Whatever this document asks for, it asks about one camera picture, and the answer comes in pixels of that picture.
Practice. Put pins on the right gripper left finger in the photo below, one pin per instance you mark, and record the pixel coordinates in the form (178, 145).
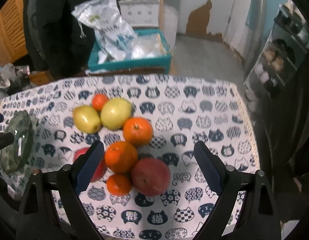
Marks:
(73, 180)

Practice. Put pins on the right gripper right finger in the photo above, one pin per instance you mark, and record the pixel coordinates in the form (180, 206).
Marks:
(225, 181)

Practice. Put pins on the red apple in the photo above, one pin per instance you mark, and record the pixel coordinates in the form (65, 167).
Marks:
(101, 168)
(150, 176)

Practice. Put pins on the small front orange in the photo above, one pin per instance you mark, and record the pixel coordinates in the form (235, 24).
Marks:
(118, 184)

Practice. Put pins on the small orange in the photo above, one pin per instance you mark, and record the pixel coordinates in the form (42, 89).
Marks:
(98, 101)
(118, 184)

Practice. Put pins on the large orange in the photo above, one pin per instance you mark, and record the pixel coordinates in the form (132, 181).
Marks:
(138, 131)

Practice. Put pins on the small back orange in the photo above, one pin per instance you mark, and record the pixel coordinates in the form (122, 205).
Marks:
(98, 101)

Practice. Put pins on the green glass plate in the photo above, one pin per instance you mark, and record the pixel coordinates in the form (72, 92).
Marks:
(13, 157)

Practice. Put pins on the crumpled grey cloth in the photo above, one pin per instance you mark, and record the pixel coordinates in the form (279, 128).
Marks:
(13, 77)

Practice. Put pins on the wooden louvered door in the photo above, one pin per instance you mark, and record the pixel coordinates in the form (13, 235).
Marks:
(12, 38)

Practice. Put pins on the cat pattern tablecloth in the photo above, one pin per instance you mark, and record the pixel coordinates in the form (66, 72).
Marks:
(181, 110)

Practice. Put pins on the white rice bag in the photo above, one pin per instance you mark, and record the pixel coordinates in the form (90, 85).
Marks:
(112, 32)

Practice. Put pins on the teal cardboard box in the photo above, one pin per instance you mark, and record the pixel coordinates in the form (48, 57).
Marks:
(95, 65)

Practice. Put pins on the clear plastic bag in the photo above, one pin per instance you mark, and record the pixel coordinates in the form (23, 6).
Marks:
(146, 47)

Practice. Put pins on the shoe rack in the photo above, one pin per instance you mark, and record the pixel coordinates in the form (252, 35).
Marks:
(282, 54)

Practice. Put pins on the white storage basket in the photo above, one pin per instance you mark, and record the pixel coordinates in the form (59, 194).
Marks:
(140, 13)

